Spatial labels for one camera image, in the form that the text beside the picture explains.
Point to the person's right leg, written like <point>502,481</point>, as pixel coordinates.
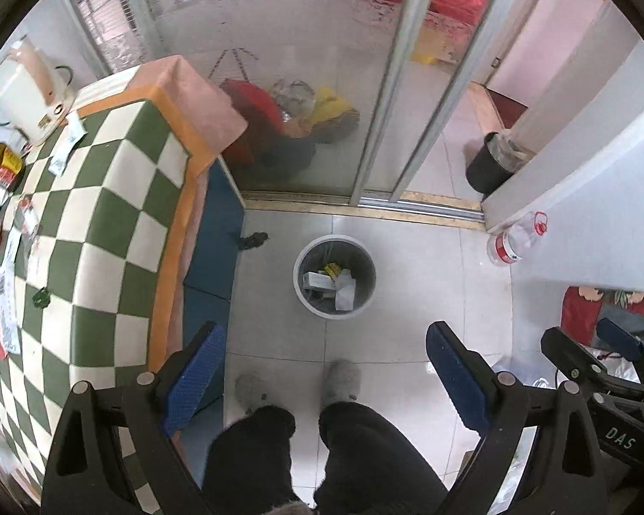
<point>375,456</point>

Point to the red white packet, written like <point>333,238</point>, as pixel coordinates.
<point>4,311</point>

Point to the yellow bag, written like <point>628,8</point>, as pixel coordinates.
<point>332,112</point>

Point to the white paper scrap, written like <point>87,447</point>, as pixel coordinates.
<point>346,291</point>

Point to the small black floor object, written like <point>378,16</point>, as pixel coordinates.
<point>253,240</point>

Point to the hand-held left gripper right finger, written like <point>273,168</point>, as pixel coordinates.
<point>456,378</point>

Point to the yellow wrapper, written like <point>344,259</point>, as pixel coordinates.
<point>331,268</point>

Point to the person's leg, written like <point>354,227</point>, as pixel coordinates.
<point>375,456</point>
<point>252,461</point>

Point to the glass sliding door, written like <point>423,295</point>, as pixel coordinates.
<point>322,64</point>

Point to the black trash bin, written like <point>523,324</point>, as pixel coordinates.
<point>483,166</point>

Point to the white electric kettle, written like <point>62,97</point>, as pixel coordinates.
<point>24,94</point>

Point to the white door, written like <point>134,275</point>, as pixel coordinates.
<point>579,134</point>

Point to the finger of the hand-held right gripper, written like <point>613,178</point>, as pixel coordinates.
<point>622,339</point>
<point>566,354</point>

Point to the red floral cloth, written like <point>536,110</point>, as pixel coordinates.
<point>579,311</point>

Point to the small green object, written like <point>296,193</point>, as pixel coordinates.
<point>41,296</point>

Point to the person's left leg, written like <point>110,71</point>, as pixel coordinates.
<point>252,461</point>

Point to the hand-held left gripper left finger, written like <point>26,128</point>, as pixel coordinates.
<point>196,373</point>

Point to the white paper sheet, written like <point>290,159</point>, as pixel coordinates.
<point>10,251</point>

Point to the grey fuzzy slipper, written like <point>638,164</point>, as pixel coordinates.
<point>252,391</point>
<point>341,381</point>

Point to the red white wrapper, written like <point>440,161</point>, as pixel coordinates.
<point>28,217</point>

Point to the clear plastic bag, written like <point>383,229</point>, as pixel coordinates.
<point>294,97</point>

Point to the clear plastic bottle red cap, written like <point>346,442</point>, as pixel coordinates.
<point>512,244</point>

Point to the grey round trash bin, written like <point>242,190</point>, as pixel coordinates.
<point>365,273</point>

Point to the small white box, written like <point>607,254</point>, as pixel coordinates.
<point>315,280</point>

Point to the green checkered tablecloth table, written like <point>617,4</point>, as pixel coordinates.
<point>118,182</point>

